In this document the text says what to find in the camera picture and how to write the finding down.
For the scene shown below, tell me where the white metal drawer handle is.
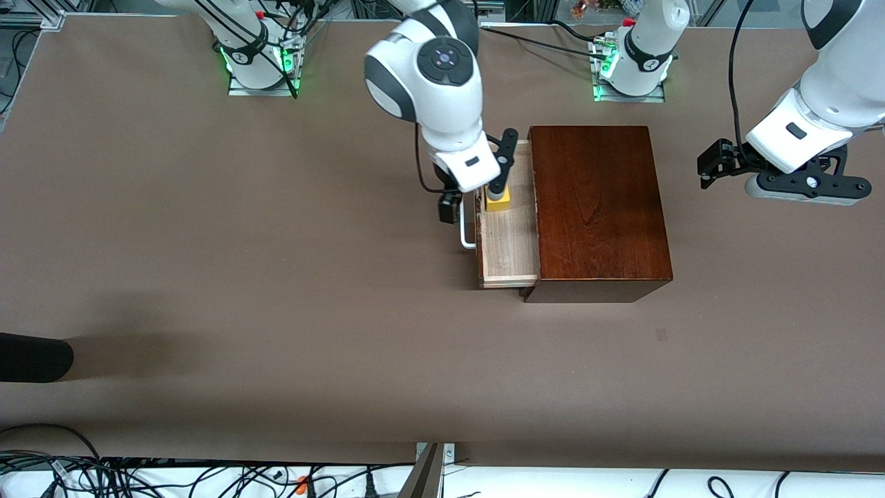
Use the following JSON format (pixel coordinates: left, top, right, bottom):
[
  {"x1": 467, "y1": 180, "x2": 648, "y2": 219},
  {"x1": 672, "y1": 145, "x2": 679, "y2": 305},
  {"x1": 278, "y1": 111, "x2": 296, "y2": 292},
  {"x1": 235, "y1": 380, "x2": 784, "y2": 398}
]
[{"x1": 459, "y1": 204, "x2": 479, "y2": 250}]

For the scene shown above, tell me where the wooden drawer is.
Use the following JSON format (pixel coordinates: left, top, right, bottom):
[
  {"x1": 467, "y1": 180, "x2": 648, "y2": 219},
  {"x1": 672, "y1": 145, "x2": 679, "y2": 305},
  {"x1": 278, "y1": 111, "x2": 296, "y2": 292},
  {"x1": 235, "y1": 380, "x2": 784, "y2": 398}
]
[{"x1": 474, "y1": 138, "x2": 540, "y2": 290}]

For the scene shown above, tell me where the dark brown wooden cabinet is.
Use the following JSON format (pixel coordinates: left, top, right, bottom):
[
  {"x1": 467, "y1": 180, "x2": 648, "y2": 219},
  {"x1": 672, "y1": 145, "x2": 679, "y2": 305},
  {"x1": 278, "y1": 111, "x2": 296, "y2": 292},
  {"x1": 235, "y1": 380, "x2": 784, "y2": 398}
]
[{"x1": 520, "y1": 124, "x2": 674, "y2": 304}]

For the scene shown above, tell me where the black cylindrical object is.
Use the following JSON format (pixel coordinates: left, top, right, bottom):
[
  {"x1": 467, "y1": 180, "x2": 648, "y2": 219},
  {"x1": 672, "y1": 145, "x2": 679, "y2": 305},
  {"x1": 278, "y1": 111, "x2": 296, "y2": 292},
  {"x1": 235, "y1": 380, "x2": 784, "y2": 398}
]
[{"x1": 0, "y1": 332, "x2": 75, "y2": 383}]

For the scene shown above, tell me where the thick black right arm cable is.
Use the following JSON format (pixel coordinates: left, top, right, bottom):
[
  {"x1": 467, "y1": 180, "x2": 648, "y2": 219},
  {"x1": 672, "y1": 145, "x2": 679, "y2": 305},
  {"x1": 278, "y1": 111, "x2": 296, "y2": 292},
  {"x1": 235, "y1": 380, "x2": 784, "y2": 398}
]
[{"x1": 413, "y1": 121, "x2": 447, "y2": 196}]

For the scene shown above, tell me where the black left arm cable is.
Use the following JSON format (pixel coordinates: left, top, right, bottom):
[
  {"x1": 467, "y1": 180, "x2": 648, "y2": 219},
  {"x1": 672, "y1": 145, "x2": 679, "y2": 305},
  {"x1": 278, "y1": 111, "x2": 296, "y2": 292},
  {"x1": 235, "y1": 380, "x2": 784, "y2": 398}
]
[{"x1": 727, "y1": 0, "x2": 756, "y2": 149}]

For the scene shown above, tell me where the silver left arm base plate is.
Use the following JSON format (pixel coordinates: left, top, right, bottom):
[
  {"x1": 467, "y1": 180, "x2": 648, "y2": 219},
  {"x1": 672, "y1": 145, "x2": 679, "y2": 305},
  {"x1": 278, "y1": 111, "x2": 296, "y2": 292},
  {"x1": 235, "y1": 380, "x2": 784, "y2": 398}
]
[{"x1": 592, "y1": 80, "x2": 667, "y2": 104}]

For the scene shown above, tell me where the aluminium frame profile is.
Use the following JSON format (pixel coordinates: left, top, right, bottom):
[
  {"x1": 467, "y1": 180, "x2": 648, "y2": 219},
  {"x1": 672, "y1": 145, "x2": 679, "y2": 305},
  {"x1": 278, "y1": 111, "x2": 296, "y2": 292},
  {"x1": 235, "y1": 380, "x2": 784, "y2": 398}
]
[
  {"x1": 0, "y1": 10, "x2": 66, "y2": 31},
  {"x1": 691, "y1": 0, "x2": 735, "y2": 28}
]

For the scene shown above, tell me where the long black table cable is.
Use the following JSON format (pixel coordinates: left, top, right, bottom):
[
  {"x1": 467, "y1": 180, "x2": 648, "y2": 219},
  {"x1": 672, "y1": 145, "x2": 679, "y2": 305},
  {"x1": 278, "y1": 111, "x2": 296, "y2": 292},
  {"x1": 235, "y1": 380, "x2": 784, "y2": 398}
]
[{"x1": 481, "y1": 25, "x2": 609, "y2": 60}]

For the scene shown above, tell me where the short black table cable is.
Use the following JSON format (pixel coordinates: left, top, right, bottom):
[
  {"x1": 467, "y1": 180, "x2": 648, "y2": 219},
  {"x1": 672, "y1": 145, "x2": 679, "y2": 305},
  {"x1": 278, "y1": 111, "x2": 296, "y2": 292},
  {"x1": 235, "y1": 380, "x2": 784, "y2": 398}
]
[{"x1": 550, "y1": 19, "x2": 609, "y2": 44}]

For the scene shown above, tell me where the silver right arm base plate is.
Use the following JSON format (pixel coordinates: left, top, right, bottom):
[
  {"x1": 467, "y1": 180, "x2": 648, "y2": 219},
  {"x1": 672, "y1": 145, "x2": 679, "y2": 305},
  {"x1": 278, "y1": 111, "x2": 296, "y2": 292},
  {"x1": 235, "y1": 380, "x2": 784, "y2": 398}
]
[{"x1": 228, "y1": 69, "x2": 301, "y2": 97}]

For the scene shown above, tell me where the silver metal bracket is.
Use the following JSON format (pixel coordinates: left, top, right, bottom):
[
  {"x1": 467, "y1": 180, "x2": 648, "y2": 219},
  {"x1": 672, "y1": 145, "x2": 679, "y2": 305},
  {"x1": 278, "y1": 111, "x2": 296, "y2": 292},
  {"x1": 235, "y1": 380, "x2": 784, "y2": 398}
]
[{"x1": 415, "y1": 443, "x2": 457, "y2": 465}]

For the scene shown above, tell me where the grey metal post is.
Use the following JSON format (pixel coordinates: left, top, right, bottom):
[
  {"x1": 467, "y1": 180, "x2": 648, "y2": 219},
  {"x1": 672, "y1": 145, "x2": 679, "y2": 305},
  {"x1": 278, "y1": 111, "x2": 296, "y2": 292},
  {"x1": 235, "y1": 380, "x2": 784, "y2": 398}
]
[{"x1": 398, "y1": 443, "x2": 445, "y2": 498}]

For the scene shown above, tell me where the black floor cable loop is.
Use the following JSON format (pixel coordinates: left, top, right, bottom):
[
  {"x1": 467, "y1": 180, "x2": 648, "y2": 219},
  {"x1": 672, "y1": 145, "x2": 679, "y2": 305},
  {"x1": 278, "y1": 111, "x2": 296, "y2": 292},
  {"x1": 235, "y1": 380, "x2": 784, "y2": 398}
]
[{"x1": 0, "y1": 423, "x2": 103, "y2": 463}]

